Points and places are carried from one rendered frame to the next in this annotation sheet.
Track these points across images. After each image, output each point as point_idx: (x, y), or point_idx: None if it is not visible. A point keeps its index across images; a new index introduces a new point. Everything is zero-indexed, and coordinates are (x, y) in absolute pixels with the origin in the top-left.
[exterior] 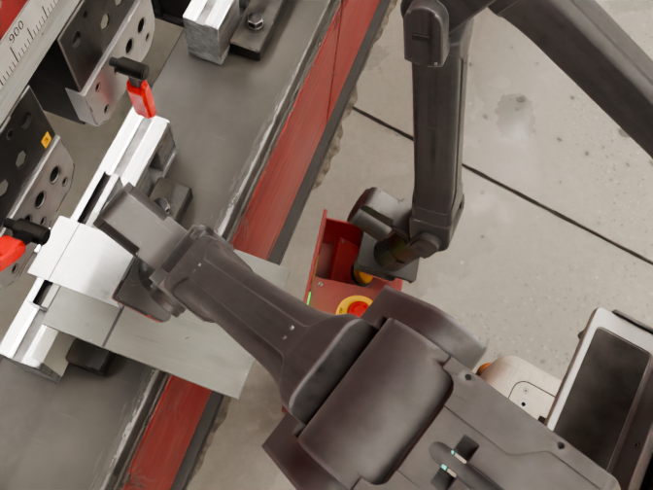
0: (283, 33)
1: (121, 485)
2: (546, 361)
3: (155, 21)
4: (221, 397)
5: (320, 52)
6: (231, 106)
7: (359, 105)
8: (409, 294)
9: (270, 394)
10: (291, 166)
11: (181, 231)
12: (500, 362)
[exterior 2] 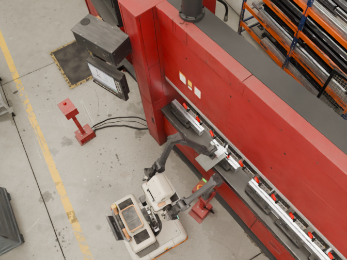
0: (248, 197)
1: (195, 150)
2: (181, 256)
3: None
4: None
5: (248, 209)
6: (238, 183)
7: (261, 254)
8: (210, 236)
9: None
10: (236, 204)
11: (209, 151)
12: (185, 233)
